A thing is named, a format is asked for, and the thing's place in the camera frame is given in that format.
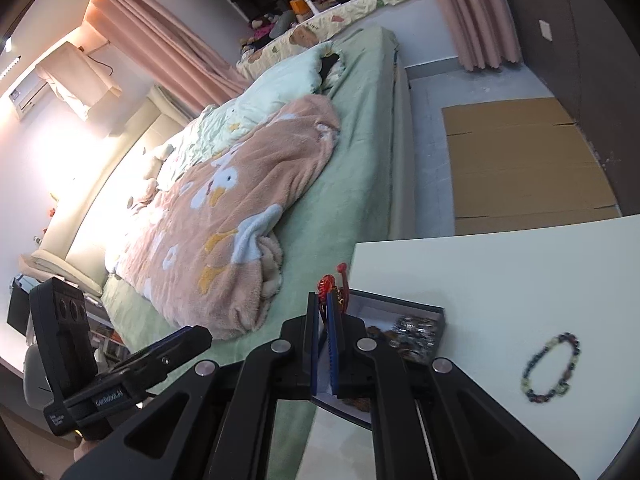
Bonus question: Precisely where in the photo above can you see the plush toys on window seat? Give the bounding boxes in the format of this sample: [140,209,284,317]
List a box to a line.
[241,9,297,54]

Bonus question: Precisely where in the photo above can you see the cream padded headboard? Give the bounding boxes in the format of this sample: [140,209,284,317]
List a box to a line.
[20,85,202,293]

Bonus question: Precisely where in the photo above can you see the dark brown wardrobe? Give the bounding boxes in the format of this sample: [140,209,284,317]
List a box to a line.
[494,0,640,217]

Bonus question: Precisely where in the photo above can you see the cream plush toy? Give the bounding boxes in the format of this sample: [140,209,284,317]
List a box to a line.
[126,144,174,207]

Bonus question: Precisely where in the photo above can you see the pink duck print blanket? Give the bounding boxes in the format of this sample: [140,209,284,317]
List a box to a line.
[105,95,342,344]

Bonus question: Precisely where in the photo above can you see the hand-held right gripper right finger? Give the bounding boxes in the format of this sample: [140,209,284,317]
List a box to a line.
[327,290,581,480]

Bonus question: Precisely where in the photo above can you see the black bedside box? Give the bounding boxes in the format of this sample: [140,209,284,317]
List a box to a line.
[7,280,34,335]

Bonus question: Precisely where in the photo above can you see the black gift box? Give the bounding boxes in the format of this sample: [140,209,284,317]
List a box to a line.
[311,287,446,415]

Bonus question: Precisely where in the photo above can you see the person's left hand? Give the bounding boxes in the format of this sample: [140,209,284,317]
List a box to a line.
[72,437,104,462]

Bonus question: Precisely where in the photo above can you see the pink curtain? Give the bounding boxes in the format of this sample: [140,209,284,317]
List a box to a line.
[416,0,524,73]
[82,0,262,122]

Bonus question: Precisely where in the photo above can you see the printed window seat cushion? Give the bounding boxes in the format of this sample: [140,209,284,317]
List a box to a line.
[235,0,434,79]

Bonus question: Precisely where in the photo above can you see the red beaded charm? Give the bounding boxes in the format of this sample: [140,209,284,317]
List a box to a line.
[317,262,352,307]

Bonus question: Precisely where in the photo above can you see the multicoloured beaded bracelet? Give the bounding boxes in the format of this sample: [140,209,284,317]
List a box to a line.
[520,332,582,405]

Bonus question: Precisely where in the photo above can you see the pile of beaded bracelets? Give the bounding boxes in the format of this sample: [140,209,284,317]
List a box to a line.
[365,314,442,362]

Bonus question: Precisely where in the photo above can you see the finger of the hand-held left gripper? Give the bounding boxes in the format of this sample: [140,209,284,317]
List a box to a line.
[119,326,214,387]

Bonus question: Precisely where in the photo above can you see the flattened cardboard sheet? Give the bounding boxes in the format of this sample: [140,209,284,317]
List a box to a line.
[440,97,622,236]

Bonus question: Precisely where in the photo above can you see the white low table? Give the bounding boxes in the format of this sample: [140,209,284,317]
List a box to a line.
[295,214,640,480]

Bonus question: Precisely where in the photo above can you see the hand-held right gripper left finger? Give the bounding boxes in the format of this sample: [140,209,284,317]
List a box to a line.
[62,292,321,480]

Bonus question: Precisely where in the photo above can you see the cream cloth air conditioner cover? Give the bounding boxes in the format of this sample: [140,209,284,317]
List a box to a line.
[35,42,124,122]

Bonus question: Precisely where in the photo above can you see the bed with green sheet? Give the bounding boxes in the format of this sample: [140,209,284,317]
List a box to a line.
[100,25,417,442]

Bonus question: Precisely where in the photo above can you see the light green quilt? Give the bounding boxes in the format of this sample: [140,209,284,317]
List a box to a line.
[160,41,347,191]

